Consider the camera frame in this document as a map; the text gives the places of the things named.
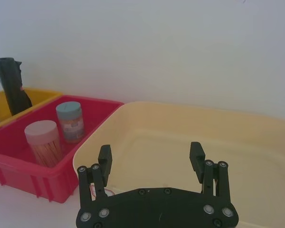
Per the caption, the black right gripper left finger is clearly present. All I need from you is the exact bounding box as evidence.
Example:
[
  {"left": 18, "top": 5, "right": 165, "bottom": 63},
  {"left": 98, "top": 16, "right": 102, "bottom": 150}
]
[{"left": 77, "top": 144, "right": 113, "bottom": 210}]

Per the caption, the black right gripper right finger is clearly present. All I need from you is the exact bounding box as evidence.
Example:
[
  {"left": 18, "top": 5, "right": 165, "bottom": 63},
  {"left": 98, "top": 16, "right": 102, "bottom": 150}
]
[{"left": 189, "top": 142, "right": 233, "bottom": 205}]

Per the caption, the cream plastic bin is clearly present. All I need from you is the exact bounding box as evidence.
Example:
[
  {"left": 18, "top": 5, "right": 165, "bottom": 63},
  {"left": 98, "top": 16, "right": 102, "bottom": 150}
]
[{"left": 73, "top": 102, "right": 285, "bottom": 228}]

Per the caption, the clear jar with blue-grey lid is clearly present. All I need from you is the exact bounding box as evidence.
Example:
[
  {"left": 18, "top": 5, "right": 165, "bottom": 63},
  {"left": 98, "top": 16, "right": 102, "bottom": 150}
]
[{"left": 56, "top": 101, "right": 84, "bottom": 143}]

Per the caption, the clear jar with pink lid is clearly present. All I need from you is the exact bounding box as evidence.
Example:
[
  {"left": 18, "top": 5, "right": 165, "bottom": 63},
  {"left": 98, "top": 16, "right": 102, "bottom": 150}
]
[{"left": 24, "top": 120, "right": 64, "bottom": 168}]

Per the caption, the red plastic bin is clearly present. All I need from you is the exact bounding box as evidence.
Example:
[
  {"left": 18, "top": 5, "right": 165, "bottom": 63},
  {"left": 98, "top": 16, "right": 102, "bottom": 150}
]
[{"left": 0, "top": 95, "right": 124, "bottom": 204}]

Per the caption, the yellow plastic bin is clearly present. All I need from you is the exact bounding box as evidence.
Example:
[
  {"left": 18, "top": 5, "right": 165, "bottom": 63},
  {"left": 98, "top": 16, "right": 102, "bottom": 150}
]
[{"left": 0, "top": 87, "right": 64, "bottom": 133}]

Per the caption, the black plastic bag roll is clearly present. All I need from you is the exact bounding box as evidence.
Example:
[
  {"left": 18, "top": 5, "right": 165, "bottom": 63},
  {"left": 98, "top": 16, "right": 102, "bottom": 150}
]
[{"left": 0, "top": 57, "right": 33, "bottom": 116}]

